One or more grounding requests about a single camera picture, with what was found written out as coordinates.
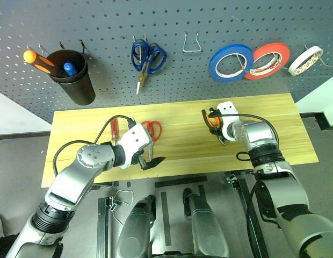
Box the metal wire bracket hook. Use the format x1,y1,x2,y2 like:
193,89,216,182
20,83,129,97
182,31,203,53

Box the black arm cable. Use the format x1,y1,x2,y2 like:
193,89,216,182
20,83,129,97
53,115,137,177
218,112,280,162

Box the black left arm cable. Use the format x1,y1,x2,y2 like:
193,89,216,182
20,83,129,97
53,115,137,177

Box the black cup holder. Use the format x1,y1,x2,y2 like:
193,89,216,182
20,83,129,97
45,49,97,106

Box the grey perforated pegboard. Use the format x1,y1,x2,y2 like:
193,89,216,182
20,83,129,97
0,0,333,124

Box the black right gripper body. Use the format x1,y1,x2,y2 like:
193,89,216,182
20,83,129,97
208,107,224,141

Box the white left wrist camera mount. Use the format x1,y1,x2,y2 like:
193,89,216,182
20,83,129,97
119,123,154,170

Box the red handled screwdriver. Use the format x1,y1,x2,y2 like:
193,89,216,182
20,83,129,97
110,118,120,142

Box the orange black handled screwdriver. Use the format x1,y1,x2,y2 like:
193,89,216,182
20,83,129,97
23,50,62,77

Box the blue tape roll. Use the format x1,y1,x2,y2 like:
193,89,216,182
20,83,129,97
208,43,255,82

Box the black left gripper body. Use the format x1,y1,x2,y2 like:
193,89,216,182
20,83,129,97
130,149,146,167

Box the blue scissors gold blades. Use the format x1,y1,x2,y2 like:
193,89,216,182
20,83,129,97
131,39,150,95

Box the white tape roll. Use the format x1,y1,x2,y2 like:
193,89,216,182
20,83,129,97
287,45,324,76

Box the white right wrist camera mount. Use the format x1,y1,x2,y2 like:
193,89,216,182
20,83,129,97
216,101,240,142

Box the dark blue scissors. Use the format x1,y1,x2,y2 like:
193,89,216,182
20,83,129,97
146,42,168,75

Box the blue handled tool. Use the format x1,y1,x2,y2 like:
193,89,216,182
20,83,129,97
63,62,78,77

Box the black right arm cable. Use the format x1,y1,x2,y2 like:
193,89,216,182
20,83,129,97
218,112,280,162

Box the loose metal wire hook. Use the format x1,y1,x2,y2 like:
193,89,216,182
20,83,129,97
109,189,134,225

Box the red handled scissors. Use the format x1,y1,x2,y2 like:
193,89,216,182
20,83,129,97
141,120,163,143

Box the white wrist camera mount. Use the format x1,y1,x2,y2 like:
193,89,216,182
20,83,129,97
216,101,240,142
119,123,154,170

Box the dark rounded grey leg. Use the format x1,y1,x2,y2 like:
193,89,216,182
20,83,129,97
114,195,157,258
182,187,230,258

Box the red tape roll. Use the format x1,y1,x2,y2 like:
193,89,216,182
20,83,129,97
244,42,291,81

